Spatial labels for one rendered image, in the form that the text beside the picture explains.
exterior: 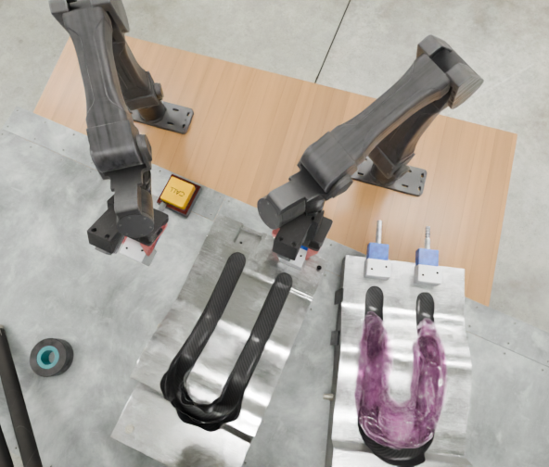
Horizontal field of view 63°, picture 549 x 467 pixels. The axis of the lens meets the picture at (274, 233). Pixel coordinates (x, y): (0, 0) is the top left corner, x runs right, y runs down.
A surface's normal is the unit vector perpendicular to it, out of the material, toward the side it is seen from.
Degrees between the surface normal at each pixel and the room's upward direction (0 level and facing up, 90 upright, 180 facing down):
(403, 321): 23
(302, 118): 0
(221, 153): 0
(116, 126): 15
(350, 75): 0
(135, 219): 67
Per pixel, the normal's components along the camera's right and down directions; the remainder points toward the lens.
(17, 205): 0.00, -0.25
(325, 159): -0.26, -0.07
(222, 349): 0.18, -0.65
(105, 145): 0.05, -0.01
